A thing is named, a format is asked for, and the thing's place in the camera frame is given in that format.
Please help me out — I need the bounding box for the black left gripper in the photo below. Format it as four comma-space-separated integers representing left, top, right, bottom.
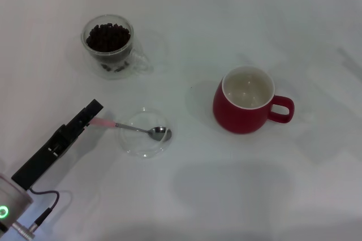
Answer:
11, 98, 105, 192

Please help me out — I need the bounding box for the pink-handled metal spoon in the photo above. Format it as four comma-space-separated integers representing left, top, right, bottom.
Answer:
87, 116, 173, 142

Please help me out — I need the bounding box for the double-walled glass cup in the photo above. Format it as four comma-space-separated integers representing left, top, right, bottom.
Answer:
80, 14, 153, 79

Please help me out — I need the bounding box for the coffee beans pile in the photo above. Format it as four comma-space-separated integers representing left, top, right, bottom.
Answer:
85, 22, 132, 54

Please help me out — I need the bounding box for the clear glass saucer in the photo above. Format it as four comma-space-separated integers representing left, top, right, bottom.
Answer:
117, 106, 175, 159

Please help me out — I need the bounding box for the red ceramic mug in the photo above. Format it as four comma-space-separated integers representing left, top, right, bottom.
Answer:
212, 65, 295, 135

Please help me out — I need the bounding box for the dark purple cable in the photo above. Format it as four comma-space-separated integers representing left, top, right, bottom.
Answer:
29, 187, 61, 222

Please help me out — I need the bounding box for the silver cable connector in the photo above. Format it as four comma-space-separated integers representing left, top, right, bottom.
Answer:
11, 221, 38, 238

